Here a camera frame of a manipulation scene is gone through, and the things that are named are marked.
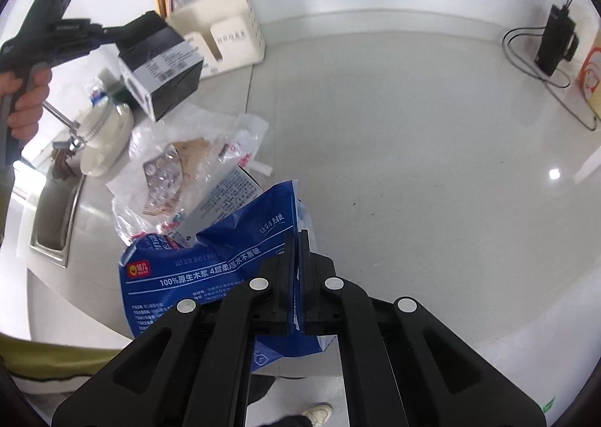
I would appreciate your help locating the clear plastic bag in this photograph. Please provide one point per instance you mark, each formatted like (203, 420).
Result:
(209, 145)

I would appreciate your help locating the upper white ribbed bowl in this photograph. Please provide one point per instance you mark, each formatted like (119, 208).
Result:
(99, 125)

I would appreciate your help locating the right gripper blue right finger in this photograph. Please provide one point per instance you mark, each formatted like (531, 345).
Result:
(317, 314)

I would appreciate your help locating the blue white salt bag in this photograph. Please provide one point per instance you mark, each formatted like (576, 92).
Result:
(99, 87)

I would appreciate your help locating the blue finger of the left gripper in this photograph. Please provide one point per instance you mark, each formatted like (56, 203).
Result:
(136, 31)

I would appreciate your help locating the steel kitchen faucet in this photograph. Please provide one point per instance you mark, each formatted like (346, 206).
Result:
(75, 143)

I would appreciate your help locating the blue tissue pack wrapper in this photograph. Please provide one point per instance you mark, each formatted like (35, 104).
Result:
(156, 272)

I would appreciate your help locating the person's left hand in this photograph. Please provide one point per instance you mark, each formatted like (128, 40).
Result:
(25, 117)

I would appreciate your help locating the brown dish rag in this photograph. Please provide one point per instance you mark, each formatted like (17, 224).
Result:
(60, 169)

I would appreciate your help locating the stainless steel sink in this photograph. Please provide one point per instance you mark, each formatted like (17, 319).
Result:
(54, 218)

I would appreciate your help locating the black and white carton box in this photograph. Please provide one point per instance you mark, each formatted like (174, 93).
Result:
(161, 72)

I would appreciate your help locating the large white plate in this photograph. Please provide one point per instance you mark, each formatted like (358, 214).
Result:
(95, 162)

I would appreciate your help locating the silver pill blister pack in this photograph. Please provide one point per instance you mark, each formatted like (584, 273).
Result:
(164, 180)

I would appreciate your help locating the red white snack wrapper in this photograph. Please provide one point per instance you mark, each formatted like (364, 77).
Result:
(232, 193)

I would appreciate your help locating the black power bank device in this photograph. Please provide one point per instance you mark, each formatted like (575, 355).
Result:
(559, 41)

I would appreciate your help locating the cream utensil organizer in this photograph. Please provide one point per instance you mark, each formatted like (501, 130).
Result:
(225, 32)

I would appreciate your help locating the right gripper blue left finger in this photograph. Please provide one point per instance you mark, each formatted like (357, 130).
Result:
(275, 309)

